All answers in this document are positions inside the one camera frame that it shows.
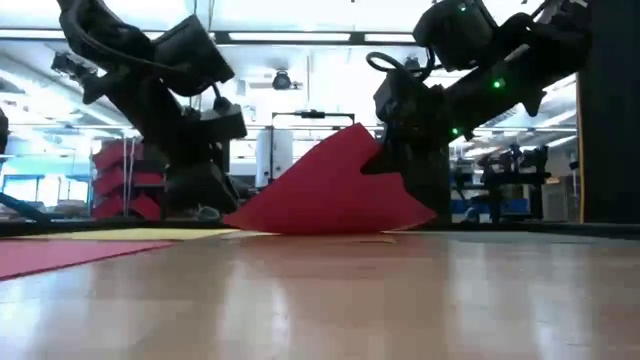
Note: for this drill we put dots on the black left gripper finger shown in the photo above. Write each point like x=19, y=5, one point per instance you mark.
x=220, y=192
x=185, y=192

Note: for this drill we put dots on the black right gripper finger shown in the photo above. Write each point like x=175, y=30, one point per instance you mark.
x=395, y=162

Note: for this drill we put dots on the red paper sheet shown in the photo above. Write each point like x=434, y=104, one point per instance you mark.
x=50, y=257
x=320, y=200

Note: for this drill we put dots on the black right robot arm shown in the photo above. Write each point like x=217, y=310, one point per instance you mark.
x=550, y=40

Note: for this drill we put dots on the grey dome object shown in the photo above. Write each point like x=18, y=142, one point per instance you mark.
x=207, y=214

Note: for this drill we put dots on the black ceiling spotlight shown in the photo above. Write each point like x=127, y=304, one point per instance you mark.
x=412, y=62
x=62, y=62
x=282, y=80

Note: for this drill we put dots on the white cylindrical column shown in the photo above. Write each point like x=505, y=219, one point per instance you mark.
x=280, y=150

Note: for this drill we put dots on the red stacked crates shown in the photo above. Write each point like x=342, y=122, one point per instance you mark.
x=112, y=155

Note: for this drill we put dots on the black robot workstation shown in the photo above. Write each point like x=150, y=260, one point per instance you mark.
x=500, y=177

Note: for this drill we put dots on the black gantry stand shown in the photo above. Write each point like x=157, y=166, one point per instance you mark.
x=312, y=114

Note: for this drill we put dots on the ceiling light strip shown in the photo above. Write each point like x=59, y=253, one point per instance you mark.
x=390, y=37
x=30, y=35
x=290, y=36

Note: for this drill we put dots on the blue storage bin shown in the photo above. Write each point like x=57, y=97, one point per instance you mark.
x=515, y=206

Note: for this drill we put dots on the grey cabinet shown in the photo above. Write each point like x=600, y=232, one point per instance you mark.
x=555, y=202

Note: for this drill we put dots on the black partition panel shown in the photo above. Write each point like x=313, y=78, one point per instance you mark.
x=610, y=125

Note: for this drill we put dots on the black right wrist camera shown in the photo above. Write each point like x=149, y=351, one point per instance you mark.
x=386, y=97

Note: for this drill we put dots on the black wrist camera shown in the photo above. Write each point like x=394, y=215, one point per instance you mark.
x=225, y=122
x=386, y=97

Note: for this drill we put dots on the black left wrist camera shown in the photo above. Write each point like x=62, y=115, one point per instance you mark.
x=225, y=122

